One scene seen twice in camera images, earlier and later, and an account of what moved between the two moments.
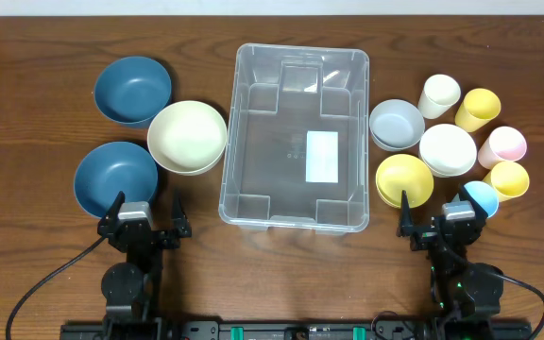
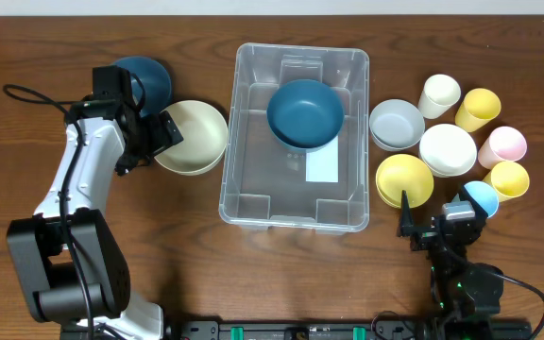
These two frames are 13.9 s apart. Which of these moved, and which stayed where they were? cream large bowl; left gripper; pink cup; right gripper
Moved: left gripper
Stayed: right gripper; pink cup; cream large bowl
